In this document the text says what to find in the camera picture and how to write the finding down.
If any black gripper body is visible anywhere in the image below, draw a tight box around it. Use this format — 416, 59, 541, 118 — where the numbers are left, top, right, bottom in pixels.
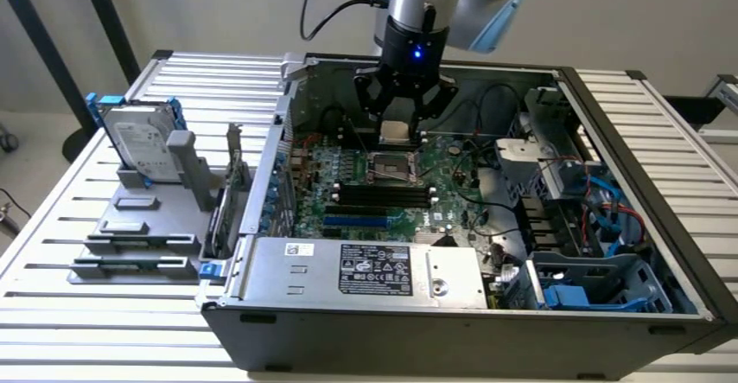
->
378, 17, 453, 95

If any red wire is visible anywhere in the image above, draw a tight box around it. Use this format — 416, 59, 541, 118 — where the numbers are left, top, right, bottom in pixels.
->
610, 201, 649, 254

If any hard disk with blue bracket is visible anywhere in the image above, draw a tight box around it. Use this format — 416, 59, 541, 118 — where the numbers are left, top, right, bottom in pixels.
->
86, 93, 185, 184

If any thin wire locking lever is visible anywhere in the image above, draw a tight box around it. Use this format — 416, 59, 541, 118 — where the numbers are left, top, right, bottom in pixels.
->
347, 118, 371, 156

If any blue wire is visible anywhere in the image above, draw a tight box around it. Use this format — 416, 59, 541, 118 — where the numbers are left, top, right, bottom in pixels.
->
580, 174, 633, 258

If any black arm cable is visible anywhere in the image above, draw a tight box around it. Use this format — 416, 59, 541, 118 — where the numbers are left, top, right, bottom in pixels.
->
299, 0, 396, 41

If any metal socket cover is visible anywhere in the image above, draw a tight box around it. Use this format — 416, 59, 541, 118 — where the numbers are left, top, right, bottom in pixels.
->
375, 139, 420, 152

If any black RAM slot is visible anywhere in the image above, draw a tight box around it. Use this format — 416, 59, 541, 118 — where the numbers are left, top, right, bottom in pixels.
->
339, 192, 430, 201
342, 187, 432, 195
343, 181, 433, 190
337, 197, 429, 207

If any black expansion slot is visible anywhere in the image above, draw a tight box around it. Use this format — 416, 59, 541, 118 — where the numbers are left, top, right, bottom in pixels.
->
325, 204, 389, 219

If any CPU socket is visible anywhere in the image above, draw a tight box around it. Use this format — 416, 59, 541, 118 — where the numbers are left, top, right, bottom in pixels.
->
365, 150, 428, 182

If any grey parts rack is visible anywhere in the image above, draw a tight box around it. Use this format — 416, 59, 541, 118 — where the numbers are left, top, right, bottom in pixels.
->
67, 131, 257, 285

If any silver power supply unit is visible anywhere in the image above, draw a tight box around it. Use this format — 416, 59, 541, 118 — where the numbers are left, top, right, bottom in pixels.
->
238, 237, 489, 311

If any blue expansion slot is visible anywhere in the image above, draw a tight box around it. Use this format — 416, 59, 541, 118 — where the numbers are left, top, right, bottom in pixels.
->
321, 214, 390, 229

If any silver CPU chip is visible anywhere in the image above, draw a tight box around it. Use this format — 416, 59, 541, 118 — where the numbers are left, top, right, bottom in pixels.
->
378, 119, 414, 144

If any grey drive cage with blue clip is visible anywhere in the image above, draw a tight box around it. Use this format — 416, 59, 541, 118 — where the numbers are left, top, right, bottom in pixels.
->
522, 251, 676, 315

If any grey metal disk bay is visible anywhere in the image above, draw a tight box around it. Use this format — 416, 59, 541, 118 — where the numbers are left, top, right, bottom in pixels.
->
494, 86, 618, 202

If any graphics card with metal bracket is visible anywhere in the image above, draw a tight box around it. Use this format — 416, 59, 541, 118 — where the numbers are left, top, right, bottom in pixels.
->
209, 122, 251, 259

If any black open PC case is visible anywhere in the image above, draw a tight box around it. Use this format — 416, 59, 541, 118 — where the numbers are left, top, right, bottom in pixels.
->
195, 52, 738, 373

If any black stand pole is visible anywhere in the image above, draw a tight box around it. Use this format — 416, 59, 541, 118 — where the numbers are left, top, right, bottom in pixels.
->
0, 0, 143, 164

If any green motherboard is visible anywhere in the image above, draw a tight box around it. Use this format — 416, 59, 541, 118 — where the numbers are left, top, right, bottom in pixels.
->
286, 131, 498, 246

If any black wire loop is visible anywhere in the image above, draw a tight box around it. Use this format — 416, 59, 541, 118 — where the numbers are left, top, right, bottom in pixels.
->
473, 83, 522, 130

